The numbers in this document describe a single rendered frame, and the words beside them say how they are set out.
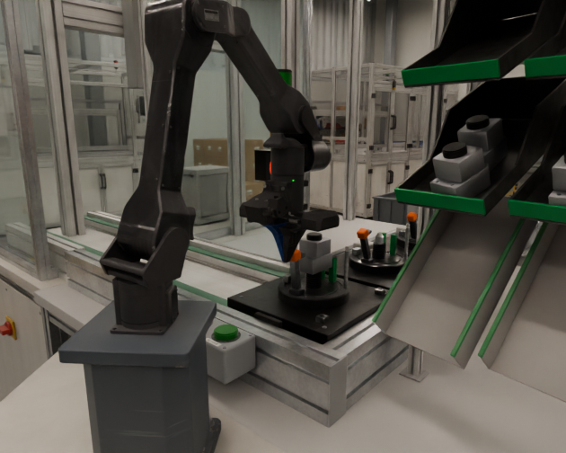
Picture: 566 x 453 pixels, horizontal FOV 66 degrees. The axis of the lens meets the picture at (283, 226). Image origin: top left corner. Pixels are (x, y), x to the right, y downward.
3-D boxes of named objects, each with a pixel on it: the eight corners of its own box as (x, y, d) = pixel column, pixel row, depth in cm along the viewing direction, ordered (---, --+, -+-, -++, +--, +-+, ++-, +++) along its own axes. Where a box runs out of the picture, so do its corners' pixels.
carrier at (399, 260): (400, 300, 89) (404, 241, 86) (307, 274, 104) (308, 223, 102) (446, 271, 107) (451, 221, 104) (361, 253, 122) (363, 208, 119)
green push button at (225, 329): (225, 349, 69) (225, 337, 69) (208, 341, 72) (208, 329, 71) (243, 340, 72) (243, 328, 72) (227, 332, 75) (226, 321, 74)
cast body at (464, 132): (487, 175, 61) (481, 128, 58) (457, 173, 64) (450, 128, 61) (515, 147, 65) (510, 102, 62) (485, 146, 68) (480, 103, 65)
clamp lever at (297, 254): (297, 291, 80) (294, 253, 78) (288, 288, 82) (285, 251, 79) (309, 283, 83) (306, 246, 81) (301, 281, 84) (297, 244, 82)
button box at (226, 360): (225, 386, 68) (224, 350, 67) (150, 342, 82) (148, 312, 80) (256, 368, 73) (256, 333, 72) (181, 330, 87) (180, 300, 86)
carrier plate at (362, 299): (327, 346, 70) (327, 334, 70) (226, 306, 86) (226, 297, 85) (397, 302, 88) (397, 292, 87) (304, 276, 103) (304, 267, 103)
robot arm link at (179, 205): (188, -23, 48) (226, 4, 53) (145, -12, 52) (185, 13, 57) (151, 267, 49) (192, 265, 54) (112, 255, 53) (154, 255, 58)
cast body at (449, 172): (458, 208, 56) (450, 160, 53) (432, 201, 60) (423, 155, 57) (501, 178, 59) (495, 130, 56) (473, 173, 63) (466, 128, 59)
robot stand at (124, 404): (75, 503, 52) (55, 350, 47) (126, 422, 66) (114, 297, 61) (196, 510, 51) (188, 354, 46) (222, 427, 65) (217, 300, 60)
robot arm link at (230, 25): (190, 12, 48) (229, -51, 52) (142, 22, 53) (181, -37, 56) (299, 165, 70) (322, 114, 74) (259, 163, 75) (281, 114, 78)
